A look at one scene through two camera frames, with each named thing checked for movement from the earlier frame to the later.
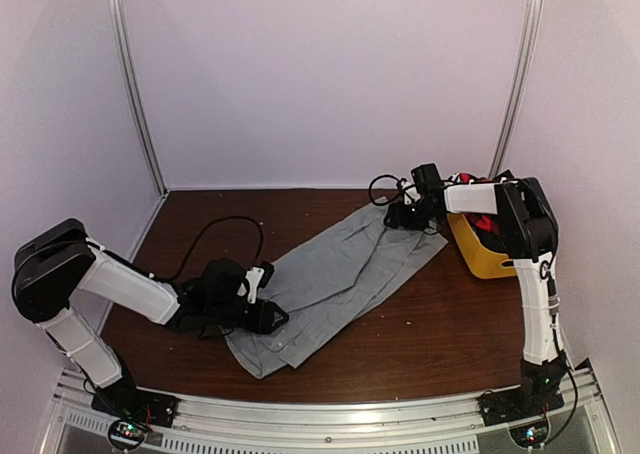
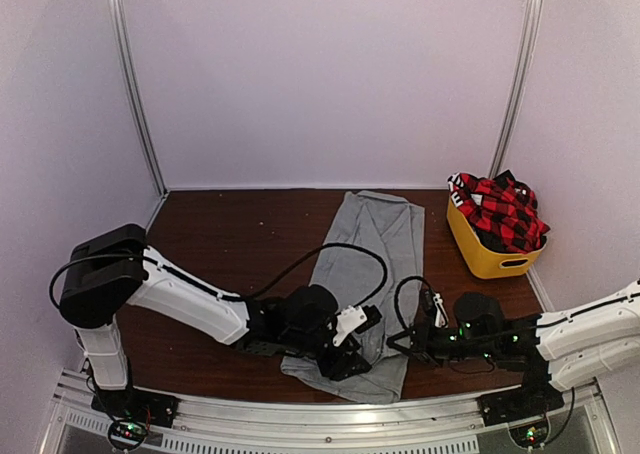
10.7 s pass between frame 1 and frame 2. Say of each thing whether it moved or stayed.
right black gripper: moved
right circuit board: stayed
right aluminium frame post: stayed
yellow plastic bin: stayed
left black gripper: moved
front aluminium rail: stayed
